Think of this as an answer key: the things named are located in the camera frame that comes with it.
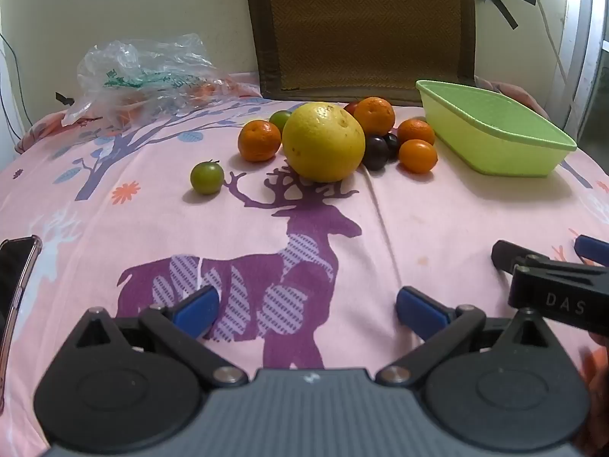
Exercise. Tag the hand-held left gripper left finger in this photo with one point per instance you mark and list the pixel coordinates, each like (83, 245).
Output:
(196, 312)

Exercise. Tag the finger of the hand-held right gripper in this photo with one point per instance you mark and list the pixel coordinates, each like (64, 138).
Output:
(511, 254)
(592, 249)

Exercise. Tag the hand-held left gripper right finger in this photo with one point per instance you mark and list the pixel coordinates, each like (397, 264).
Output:
(421, 312)

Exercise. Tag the green plastic basket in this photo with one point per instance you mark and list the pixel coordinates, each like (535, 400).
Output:
(495, 128)

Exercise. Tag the green plum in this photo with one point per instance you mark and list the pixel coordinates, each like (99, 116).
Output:
(279, 119)
(207, 178)

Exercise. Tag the smooth bright small orange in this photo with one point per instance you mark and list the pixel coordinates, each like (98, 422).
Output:
(417, 156)

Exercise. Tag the dark purple plum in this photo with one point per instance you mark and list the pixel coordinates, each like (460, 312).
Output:
(393, 143)
(375, 153)

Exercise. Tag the medium dimpled orange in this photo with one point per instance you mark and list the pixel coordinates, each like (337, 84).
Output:
(259, 140)

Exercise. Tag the large yellow grapefruit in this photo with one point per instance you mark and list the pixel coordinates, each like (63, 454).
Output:
(324, 142)

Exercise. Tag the large dimpled orange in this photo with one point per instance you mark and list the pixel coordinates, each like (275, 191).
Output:
(376, 113)

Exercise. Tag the red plum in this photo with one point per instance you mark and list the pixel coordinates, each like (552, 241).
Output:
(351, 107)

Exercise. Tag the person's right hand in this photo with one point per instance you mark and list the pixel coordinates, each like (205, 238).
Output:
(597, 381)

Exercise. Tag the pink printed bed sheet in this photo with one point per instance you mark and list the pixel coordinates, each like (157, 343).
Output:
(304, 228)

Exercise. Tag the smartphone in clear case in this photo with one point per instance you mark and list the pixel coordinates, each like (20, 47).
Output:
(14, 304)

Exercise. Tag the clear plastic bag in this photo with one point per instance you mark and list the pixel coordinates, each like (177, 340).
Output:
(142, 81)

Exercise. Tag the small black tape piece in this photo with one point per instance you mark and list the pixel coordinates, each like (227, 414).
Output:
(64, 100)

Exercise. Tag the brown woven seat mat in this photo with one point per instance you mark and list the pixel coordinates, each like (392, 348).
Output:
(361, 28)

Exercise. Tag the white window frame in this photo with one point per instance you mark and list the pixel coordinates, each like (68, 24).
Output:
(580, 47)

